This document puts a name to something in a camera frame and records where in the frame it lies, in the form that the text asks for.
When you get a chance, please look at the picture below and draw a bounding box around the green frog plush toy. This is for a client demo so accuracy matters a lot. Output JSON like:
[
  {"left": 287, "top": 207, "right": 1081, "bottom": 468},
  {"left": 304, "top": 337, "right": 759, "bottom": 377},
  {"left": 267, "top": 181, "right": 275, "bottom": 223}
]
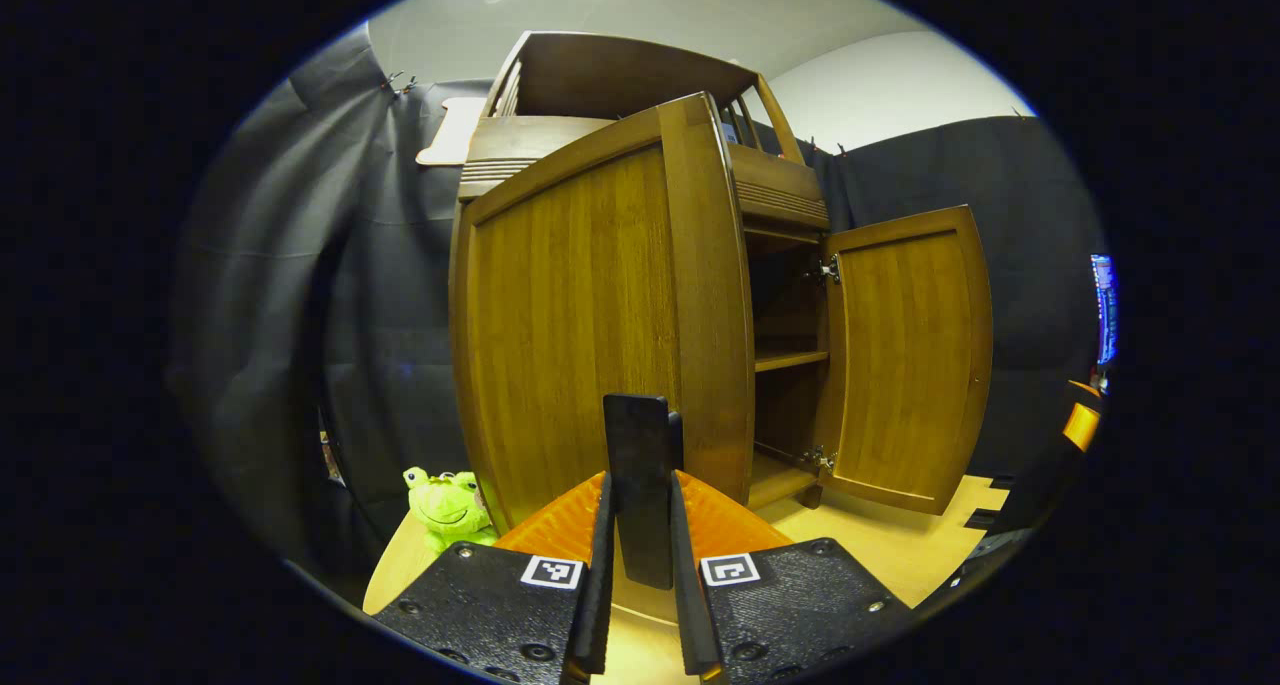
[{"left": 402, "top": 467, "right": 501, "bottom": 556}]

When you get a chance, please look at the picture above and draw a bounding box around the black backdrop cloth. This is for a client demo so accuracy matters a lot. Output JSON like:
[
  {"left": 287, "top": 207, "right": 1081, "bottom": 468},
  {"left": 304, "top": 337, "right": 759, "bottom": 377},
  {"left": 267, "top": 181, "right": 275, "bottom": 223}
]
[{"left": 165, "top": 25, "right": 1111, "bottom": 586}]

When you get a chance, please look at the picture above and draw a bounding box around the wooden shoe cabinet door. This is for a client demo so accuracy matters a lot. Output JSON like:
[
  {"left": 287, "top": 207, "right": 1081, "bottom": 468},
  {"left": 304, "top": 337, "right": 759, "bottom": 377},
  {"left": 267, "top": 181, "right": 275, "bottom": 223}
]
[
  {"left": 448, "top": 92, "right": 756, "bottom": 591},
  {"left": 812, "top": 205, "right": 994, "bottom": 516}
]

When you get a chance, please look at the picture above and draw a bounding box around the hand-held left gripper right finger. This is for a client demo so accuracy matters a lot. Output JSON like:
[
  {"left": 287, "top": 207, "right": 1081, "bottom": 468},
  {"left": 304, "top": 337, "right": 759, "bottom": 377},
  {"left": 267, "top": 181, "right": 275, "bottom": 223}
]
[{"left": 668, "top": 470, "right": 916, "bottom": 685}]

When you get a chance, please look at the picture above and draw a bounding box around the computer monitor screen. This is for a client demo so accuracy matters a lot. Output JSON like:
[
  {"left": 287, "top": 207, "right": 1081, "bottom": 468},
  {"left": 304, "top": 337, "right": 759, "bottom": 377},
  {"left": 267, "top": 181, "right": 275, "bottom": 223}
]
[{"left": 1090, "top": 253, "right": 1118, "bottom": 368}]

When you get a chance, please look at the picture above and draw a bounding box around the wooden double-door shoe cabinet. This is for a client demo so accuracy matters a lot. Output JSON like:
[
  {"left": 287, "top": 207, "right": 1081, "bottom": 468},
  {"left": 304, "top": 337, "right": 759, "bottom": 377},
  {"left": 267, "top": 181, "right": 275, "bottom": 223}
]
[{"left": 458, "top": 31, "right": 833, "bottom": 511}]

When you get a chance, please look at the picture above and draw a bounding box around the wooden cabinet shelf board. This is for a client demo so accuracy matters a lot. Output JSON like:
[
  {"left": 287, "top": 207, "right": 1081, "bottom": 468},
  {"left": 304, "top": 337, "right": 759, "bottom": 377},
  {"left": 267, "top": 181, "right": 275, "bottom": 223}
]
[{"left": 753, "top": 348, "right": 831, "bottom": 374}]

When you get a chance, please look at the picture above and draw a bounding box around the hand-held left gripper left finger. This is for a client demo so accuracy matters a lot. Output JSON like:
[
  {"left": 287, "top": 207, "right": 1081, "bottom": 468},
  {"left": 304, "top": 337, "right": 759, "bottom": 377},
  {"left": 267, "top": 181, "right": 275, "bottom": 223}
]
[{"left": 372, "top": 470, "right": 616, "bottom": 685}]

